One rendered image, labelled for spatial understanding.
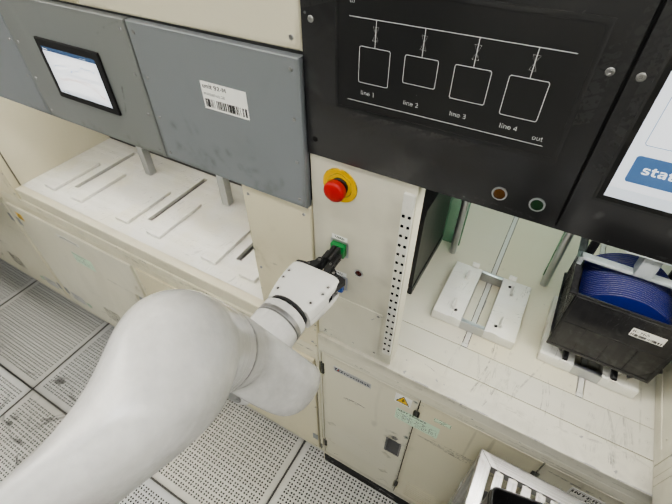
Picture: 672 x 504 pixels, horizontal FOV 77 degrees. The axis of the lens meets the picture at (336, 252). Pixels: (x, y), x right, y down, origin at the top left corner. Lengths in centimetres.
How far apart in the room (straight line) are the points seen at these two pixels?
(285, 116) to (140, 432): 55
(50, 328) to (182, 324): 234
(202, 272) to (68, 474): 108
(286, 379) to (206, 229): 98
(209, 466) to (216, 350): 165
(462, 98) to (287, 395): 44
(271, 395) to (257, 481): 134
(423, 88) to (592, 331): 68
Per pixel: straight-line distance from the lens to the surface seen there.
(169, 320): 30
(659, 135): 57
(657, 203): 62
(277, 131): 74
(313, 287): 73
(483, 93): 57
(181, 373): 28
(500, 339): 114
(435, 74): 58
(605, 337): 107
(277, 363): 54
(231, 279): 128
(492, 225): 149
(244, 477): 190
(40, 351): 255
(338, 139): 69
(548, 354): 115
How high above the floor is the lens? 178
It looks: 44 degrees down
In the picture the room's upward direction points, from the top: straight up
